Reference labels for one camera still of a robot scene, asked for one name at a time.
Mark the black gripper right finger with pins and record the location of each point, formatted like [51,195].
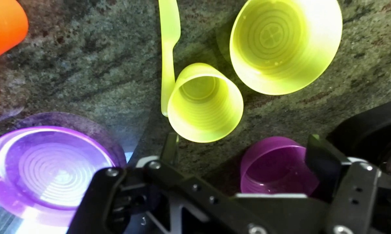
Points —
[350,195]

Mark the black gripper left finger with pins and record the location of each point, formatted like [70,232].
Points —
[129,202]

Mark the yellow plastic cup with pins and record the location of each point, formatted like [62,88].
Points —
[205,108]

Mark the purple cup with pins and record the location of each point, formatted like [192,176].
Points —
[272,166]

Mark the yellow plastic bowl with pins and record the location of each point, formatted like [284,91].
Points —
[285,43]

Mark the orange plastic cup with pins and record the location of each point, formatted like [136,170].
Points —
[1,26]

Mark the purple plastic plate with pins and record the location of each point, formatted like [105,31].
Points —
[51,170]

